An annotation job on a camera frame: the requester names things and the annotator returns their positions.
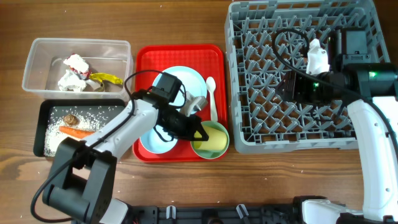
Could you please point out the teal green bowl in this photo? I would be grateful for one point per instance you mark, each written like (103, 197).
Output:
(212, 154)

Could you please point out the large light blue plate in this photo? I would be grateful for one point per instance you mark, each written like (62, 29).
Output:
(192, 81)

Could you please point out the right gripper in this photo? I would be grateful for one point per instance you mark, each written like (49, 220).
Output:
(293, 81)

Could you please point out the yellow wrapper strip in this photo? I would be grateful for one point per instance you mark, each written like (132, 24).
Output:
(101, 77)

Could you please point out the clear plastic bin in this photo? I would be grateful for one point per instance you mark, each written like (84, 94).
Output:
(45, 67)

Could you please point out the red serving tray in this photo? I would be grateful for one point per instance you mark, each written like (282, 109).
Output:
(208, 61)

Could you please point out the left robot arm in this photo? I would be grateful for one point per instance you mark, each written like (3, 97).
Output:
(81, 179)

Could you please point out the white tissue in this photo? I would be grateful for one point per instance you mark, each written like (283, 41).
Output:
(71, 81)
(77, 63)

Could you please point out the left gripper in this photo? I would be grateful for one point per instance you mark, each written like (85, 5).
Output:
(189, 128)

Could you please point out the black plastic tray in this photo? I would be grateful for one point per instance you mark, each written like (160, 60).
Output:
(38, 148)

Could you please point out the white rice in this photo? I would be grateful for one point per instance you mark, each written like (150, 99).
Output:
(89, 118)

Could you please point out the grey dishwasher rack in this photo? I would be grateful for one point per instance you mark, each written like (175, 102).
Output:
(262, 121)

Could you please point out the light blue bowl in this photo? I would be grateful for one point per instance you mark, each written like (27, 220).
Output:
(157, 141)

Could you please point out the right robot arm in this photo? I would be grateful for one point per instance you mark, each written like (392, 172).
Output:
(344, 71)

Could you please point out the yellow plastic cup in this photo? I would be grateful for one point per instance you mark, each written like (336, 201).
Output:
(217, 140)

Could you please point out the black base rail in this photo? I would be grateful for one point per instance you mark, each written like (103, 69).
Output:
(239, 214)

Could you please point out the orange carrot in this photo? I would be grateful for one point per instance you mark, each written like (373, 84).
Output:
(76, 133)

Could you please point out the brown food lump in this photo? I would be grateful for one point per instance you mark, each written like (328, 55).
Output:
(70, 120)

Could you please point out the red foil wrapper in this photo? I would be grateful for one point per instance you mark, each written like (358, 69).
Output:
(82, 76)

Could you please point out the white plastic spoon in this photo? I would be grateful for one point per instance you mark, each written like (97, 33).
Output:
(211, 87)

